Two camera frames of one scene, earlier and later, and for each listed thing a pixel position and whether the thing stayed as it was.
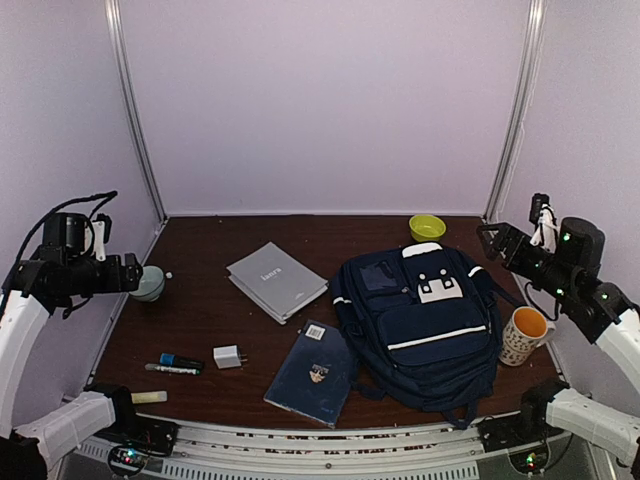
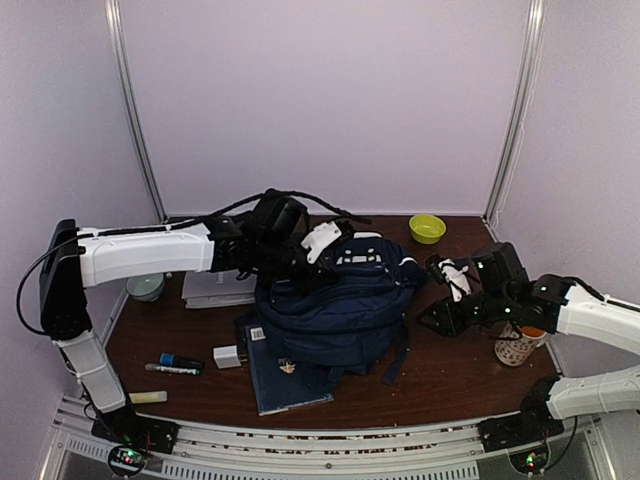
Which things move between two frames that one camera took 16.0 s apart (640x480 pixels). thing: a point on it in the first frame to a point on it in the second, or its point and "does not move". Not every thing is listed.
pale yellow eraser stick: x=149 y=397 does not move
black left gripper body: x=112 y=282 to x=320 y=270
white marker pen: x=173 y=369 does not move
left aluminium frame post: x=114 y=13 does not move
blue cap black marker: x=173 y=360 does not move
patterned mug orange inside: x=526 y=329 does not move
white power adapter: x=228 y=356 does not move
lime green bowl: x=426 y=228 does not move
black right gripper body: x=517 y=262 to x=458 y=325
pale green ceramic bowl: x=151 y=284 does not move
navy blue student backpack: x=424 y=327 to x=351 y=319
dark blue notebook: x=315 y=377 to x=282 y=379
